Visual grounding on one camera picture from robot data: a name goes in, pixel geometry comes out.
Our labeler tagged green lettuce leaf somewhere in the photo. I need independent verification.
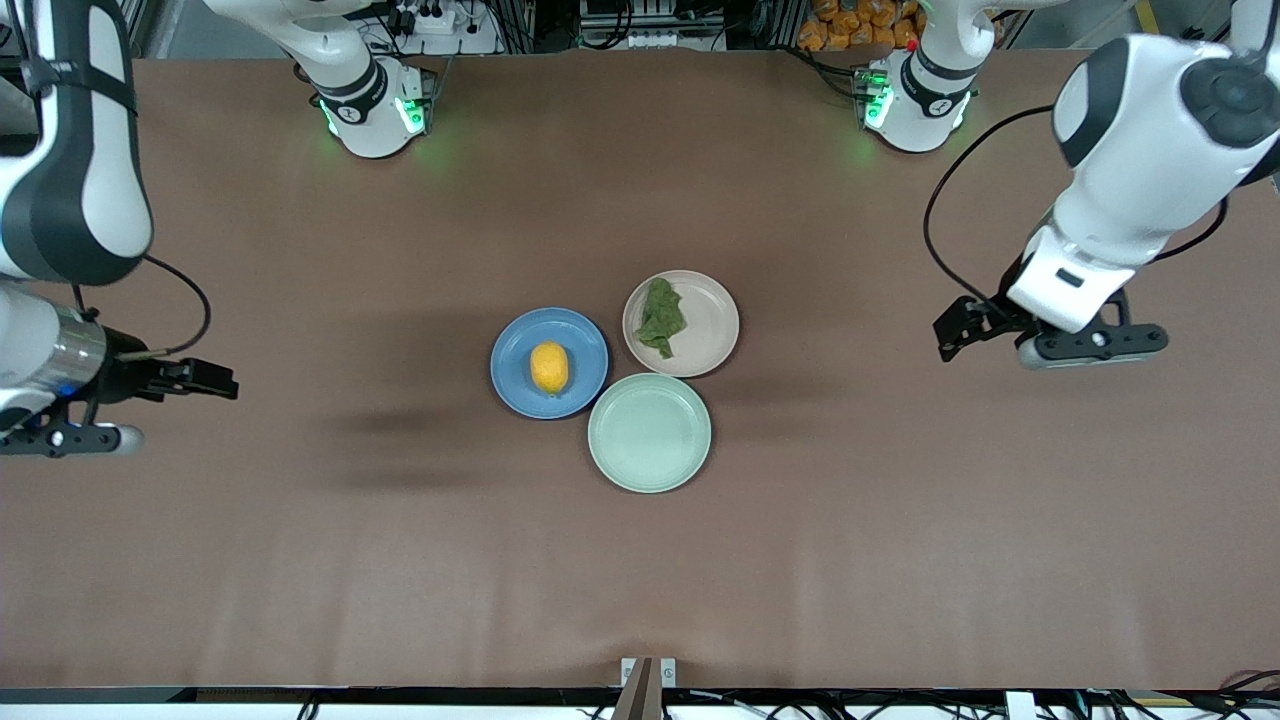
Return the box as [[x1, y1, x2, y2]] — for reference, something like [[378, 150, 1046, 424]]
[[635, 277, 688, 360]]

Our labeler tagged grey vertical pole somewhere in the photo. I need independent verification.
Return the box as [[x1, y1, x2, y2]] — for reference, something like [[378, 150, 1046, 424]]
[[612, 657, 663, 720]]

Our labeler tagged pale green plate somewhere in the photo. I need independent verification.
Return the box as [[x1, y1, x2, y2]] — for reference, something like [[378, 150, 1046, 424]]
[[587, 373, 713, 494]]

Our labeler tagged yellow lemon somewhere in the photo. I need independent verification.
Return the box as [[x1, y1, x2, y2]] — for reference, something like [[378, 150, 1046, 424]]
[[529, 341, 570, 397]]

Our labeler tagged small silver metal bracket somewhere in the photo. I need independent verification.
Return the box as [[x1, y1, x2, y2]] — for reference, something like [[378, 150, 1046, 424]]
[[620, 657, 678, 689]]

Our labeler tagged bag of orange fruit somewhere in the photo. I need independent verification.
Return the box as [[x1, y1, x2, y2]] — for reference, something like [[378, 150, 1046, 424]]
[[797, 0, 926, 53]]

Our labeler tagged black camera cable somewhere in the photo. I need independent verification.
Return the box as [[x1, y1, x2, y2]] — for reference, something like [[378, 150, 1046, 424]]
[[5, 0, 212, 358], [922, 103, 1231, 311]]

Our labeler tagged beige plate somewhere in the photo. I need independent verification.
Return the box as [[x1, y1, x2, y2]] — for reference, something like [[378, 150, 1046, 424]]
[[622, 270, 741, 379]]

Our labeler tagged white power strip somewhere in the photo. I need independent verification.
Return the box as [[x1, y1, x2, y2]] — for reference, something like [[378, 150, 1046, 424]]
[[385, 0, 463, 36]]

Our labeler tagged table cover sheet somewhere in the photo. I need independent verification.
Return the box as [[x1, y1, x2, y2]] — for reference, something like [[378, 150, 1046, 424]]
[[0, 48, 1280, 691]]

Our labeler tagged blue plate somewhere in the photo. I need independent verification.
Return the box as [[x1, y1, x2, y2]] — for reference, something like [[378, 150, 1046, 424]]
[[490, 307, 610, 420]]

